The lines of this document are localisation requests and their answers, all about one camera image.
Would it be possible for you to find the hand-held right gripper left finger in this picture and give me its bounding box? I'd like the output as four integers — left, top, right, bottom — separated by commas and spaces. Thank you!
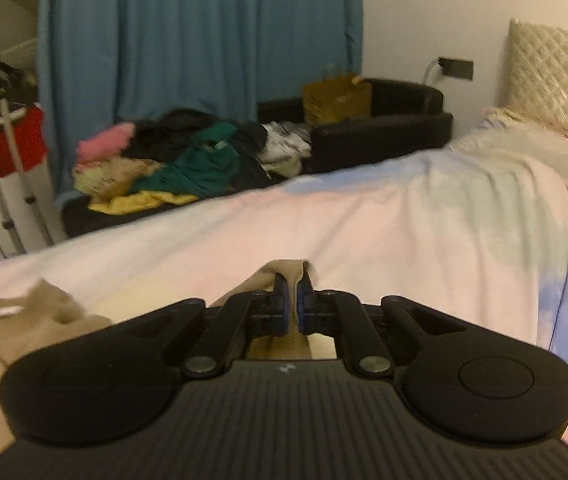
122, 272, 291, 380

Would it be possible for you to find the blue curtain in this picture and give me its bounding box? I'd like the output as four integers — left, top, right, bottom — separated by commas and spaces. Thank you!
36, 0, 365, 207

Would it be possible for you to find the black sofa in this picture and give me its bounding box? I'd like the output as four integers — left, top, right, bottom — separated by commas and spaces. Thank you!
60, 78, 454, 239

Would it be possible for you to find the pastel blanket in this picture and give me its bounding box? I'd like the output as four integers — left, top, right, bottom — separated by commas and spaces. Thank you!
0, 106, 568, 461

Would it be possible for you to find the green garment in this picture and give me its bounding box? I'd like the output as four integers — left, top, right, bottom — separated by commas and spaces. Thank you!
128, 125, 241, 198

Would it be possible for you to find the black garment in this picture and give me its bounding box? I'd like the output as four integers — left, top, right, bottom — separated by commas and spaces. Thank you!
122, 109, 215, 162

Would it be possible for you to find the red cloth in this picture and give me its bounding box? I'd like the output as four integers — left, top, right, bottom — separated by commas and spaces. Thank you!
0, 106, 48, 179

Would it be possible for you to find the yellow garment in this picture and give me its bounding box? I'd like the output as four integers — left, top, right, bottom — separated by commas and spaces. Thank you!
88, 190, 199, 216

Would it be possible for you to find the beige floral garment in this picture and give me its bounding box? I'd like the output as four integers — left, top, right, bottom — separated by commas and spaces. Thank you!
72, 157, 165, 199

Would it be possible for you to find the white patterned garment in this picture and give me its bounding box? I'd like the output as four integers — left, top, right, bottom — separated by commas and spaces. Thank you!
259, 121, 313, 179

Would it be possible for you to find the black wall socket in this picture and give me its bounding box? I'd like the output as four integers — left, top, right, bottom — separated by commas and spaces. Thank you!
437, 57, 475, 81

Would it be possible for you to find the quilted cream headboard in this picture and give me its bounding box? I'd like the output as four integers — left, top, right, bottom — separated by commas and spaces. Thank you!
505, 18, 568, 153

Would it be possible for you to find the beige shirt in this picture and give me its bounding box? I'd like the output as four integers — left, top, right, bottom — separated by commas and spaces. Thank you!
0, 259, 321, 467

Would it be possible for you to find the yellow paper bag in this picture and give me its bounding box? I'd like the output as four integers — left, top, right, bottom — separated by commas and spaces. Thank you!
303, 73, 373, 128

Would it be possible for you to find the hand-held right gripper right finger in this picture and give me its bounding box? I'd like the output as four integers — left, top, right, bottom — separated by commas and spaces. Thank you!
297, 271, 467, 378

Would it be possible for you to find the pink garment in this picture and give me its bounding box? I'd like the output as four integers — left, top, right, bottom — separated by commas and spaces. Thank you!
74, 122, 136, 165

